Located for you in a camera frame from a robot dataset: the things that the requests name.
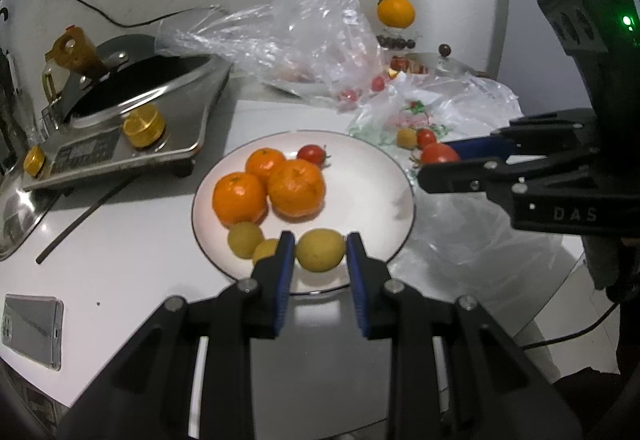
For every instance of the large orange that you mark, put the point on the large orange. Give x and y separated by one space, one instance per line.
296 190

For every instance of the silver smartphone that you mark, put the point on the silver smartphone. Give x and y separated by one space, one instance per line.
32 330

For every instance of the orange with green stem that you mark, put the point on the orange with green stem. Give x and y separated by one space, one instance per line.
396 12

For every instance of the dark brown ball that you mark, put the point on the dark brown ball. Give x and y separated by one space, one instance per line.
444 50

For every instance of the white plate with dark rim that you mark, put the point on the white plate with dark rim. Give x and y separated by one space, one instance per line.
360 200

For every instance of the pile of cut fruit scraps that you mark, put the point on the pile of cut fruit scraps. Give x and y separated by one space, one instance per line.
407 65

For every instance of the small red fruit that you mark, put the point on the small red fruit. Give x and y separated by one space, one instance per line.
350 94
378 82

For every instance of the clear plastic bag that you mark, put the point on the clear plastic bag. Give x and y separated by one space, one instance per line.
310 20

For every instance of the gold cooker knob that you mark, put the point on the gold cooker knob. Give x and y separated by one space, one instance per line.
34 161
144 124

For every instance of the steel pot lid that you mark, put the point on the steel pot lid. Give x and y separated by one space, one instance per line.
20 220

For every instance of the black chopstick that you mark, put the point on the black chopstick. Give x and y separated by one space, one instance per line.
75 227

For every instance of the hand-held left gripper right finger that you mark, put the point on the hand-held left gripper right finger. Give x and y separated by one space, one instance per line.
357 290

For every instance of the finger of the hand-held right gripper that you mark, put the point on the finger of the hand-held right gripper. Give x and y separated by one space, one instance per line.
460 177
480 146

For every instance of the red cherry tomato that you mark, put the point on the red cherry tomato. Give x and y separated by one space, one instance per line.
312 154
439 154
426 137

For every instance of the green printed plastic bag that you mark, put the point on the green printed plastic bag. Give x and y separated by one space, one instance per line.
465 90

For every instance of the steel induction cooker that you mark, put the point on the steel induction cooker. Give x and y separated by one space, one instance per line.
165 140

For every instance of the yellow longan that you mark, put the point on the yellow longan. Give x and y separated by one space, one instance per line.
406 138
320 251
265 251
245 240

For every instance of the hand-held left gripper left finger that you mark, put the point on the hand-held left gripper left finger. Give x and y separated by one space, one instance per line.
285 280

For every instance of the clear box of dark fruits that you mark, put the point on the clear box of dark fruits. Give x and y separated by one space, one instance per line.
397 41

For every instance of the small orange mandarin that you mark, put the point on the small orange mandarin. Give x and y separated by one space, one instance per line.
265 164
239 197

